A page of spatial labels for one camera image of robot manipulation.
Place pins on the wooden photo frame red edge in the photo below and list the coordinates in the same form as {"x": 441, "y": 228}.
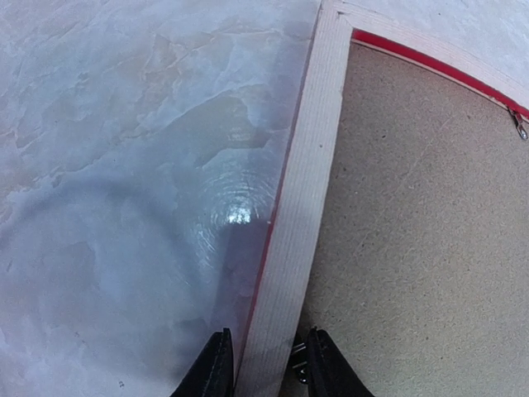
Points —
{"x": 481, "y": 45}

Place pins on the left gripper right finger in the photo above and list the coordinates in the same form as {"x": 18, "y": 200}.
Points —
{"x": 329, "y": 374}

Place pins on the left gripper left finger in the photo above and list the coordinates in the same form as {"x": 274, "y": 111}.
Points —
{"x": 212, "y": 373}

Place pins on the brown backing board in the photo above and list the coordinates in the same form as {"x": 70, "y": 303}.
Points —
{"x": 421, "y": 269}

